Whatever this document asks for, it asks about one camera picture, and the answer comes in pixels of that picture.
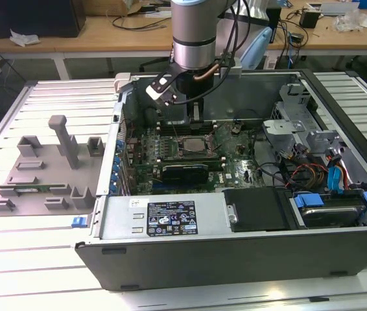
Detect metal socket locking lever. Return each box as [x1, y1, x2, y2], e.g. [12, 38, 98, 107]
[169, 119, 182, 139]

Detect metal socket cover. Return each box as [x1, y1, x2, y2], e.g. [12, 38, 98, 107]
[204, 128, 219, 155]

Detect CPU socket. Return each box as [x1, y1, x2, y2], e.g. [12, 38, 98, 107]
[175, 133, 215, 159]

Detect black graphics card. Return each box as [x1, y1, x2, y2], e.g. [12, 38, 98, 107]
[160, 163, 210, 187]

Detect green motherboard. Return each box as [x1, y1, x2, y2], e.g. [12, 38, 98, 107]
[118, 121, 268, 197]

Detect grey metal drive cage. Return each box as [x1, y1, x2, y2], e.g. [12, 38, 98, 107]
[263, 118, 306, 159]

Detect black upright box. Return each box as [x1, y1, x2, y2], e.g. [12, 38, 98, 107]
[266, 6, 282, 45]

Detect long wooden desk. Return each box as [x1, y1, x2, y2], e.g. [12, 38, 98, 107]
[0, 0, 367, 62]

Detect small black cube device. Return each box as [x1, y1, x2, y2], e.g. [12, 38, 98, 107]
[299, 8, 320, 29]

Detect black drive bay cover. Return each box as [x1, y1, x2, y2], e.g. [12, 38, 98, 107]
[224, 187, 296, 233]

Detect silver power supply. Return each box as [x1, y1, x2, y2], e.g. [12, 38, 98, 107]
[101, 192, 233, 239]

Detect grey plastic parts rack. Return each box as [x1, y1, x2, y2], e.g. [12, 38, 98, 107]
[0, 115, 106, 216]

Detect black computer tower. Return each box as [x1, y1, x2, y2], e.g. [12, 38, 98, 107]
[0, 0, 87, 39]

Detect grey flat box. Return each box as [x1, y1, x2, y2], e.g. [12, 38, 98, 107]
[306, 1, 360, 17]

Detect clear plastic bag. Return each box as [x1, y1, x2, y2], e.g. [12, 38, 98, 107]
[335, 8, 365, 32]

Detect open grey PC case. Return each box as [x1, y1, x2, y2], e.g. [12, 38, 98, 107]
[75, 67, 367, 292]

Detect green RAM stick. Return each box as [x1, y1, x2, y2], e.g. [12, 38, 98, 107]
[14, 185, 67, 194]

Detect hard disk in blue carrier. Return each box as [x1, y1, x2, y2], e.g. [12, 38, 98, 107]
[289, 190, 367, 227]

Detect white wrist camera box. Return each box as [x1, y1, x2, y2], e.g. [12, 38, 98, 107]
[145, 73, 180, 106]

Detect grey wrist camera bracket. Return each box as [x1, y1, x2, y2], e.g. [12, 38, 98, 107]
[214, 56, 243, 78]

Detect pale grey case handle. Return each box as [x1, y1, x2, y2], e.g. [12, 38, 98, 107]
[113, 73, 136, 95]

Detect black camera cable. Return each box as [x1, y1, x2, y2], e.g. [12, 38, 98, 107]
[170, 0, 255, 105]

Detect coloured power wire bundle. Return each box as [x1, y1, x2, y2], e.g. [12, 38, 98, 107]
[287, 163, 329, 189]

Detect blue data wire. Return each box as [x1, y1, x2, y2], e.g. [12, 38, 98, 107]
[327, 165, 346, 195]

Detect orange data wire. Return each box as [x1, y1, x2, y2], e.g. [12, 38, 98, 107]
[339, 164, 351, 192]

